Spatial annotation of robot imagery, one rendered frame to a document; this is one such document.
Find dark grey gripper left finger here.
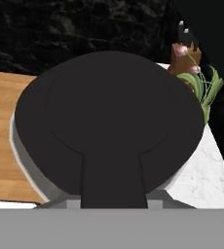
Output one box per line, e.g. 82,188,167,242
35,191,83,209

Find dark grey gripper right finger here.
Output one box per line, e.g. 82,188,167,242
146,189,198,209

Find brown wooden knife block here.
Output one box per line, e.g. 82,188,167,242
168,42,203,91

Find black handled knife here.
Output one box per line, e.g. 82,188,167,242
176,19,190,47
182,27,200,52

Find pink tulips with green leaves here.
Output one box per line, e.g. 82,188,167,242
175,45,224,126

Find black round blender lid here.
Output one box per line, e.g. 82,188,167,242
14,50,205,209

